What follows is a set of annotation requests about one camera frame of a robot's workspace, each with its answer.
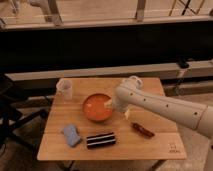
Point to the translucent yellowish gripper finger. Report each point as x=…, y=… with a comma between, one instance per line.
x=127, y=114

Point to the clear plastic cup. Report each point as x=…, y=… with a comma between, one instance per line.
x=64, y=87

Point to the orange ceramic bowl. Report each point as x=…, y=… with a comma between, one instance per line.
x=94, y=108

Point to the black chair frame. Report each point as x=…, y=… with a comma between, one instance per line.
x=10, y=116

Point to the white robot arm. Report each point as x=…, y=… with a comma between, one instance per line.
x=196, y=116

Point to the black white striped box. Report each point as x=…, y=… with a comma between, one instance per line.
x=100, y=140

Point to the dark red chili pepper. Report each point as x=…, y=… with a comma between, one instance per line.
x=142, y=130

